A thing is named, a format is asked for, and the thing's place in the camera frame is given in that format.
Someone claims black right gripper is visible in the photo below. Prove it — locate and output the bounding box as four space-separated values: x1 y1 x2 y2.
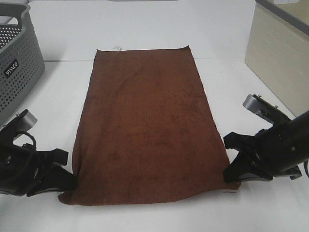
223 115 309 183

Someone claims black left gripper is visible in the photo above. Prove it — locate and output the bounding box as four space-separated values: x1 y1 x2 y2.
0 129 78 196

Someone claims brown towel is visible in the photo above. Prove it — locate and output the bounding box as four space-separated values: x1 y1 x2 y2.
58 46 239 206

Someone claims grey perforated plastic basket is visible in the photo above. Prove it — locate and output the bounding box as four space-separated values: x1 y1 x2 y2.
0 2 45 124

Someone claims beige storage bin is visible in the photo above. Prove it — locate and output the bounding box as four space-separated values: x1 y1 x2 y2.
245 0 309 116

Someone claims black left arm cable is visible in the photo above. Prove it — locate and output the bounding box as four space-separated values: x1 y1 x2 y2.
14 130 37 148

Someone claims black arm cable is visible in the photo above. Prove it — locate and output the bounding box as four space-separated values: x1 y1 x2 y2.
14 130 37 148
299 160 309 178

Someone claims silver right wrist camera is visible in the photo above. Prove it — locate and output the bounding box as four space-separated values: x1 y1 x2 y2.
243 94 291 126

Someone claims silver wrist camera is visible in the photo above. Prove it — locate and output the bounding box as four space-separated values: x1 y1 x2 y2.
16 109 37 132
243 94 291 126

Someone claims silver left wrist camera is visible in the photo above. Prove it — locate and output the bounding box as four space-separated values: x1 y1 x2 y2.
16 109 37 132

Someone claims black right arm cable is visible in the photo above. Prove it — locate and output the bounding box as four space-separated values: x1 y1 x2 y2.
299 160 309 178

